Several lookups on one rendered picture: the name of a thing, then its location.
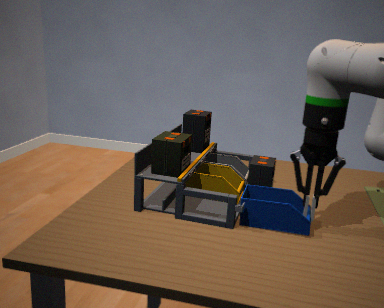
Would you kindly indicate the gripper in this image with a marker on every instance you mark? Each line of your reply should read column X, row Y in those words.
column 321, row 155

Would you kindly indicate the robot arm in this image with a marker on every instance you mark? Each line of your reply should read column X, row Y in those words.
column 336, row 67

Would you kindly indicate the blue bin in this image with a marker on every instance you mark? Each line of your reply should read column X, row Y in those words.
column 273, row 215

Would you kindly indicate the yellow open bin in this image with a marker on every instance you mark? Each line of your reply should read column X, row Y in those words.
column 217, row 178

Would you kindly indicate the dark grey metal shelf rack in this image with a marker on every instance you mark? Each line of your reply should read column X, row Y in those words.
column 169, row 197

